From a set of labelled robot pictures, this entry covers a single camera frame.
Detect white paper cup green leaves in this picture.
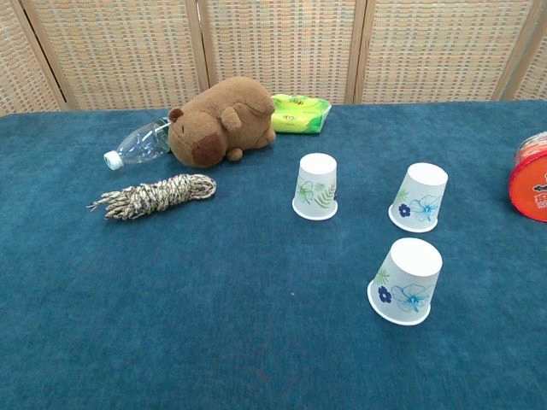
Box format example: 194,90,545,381
291,153,339,221

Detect white paper cup blue flower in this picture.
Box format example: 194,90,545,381
388,162,450,234
366,237,444,327

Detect green snack packet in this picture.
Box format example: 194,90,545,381
270,93,332,136

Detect brown capybara plush toy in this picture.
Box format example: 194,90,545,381
167,76,278,168

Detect blue fabric table cover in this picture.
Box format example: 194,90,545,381
0,98,547,410

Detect clear plastic water bottle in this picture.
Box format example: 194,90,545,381
103,115,174,171

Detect woven rattan folding screen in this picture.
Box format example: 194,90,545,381
0,0,547,114

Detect red round snack canister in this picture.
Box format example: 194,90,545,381
507,131,547,223

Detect beige braided rope bundle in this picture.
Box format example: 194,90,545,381
86,173,217,221

